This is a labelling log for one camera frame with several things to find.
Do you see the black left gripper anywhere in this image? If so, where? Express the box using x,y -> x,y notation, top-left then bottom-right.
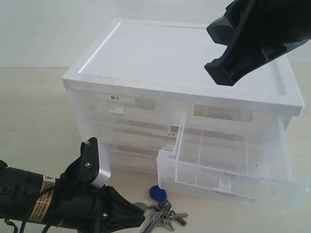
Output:
0,160 -> 145,233

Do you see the key bunch with blue fob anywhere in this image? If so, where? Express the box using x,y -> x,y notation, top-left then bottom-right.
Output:
134,185 -> 188,233

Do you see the bottom wide clear drawer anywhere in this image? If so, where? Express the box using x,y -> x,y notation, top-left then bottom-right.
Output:
100,142 -> 159,174

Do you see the wide clear drawer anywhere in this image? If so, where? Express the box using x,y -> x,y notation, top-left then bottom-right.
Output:
100,142 -> 159,174
79,119 -> 179,150

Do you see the middle wide clear drawer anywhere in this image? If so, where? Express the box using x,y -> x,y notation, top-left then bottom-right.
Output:
79,119 -> 179,150

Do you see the white translucent drawer cabinet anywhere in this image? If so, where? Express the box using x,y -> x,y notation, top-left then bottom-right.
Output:
62,18 -> 305,180

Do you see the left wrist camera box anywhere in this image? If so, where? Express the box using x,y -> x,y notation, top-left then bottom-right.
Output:
80,137 -> 111,188

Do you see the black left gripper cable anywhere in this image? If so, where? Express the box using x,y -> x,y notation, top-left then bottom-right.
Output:
0,182 -> 61,233

